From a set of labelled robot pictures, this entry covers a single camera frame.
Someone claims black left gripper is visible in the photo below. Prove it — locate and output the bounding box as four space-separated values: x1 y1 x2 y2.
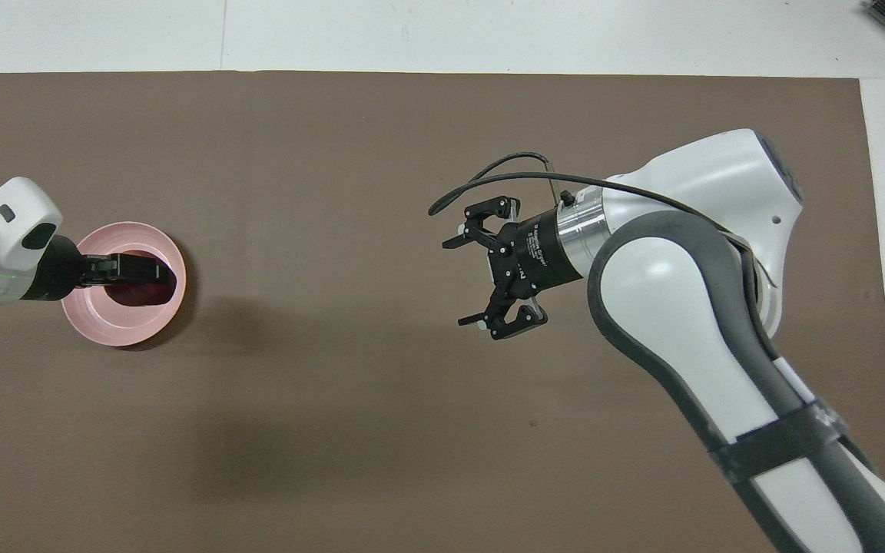
34 235 168 301

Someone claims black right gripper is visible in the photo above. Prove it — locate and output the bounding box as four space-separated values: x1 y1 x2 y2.
442 197 584 341

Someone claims red apple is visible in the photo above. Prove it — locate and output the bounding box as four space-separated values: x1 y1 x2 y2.
103 248 176 306

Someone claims pink plate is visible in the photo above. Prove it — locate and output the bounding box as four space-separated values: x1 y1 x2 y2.
61 221 187 349

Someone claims brown table mat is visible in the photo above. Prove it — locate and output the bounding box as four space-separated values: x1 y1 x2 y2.
0 71 885 553

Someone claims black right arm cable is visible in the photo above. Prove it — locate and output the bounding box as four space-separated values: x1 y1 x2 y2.
428 152 778 290

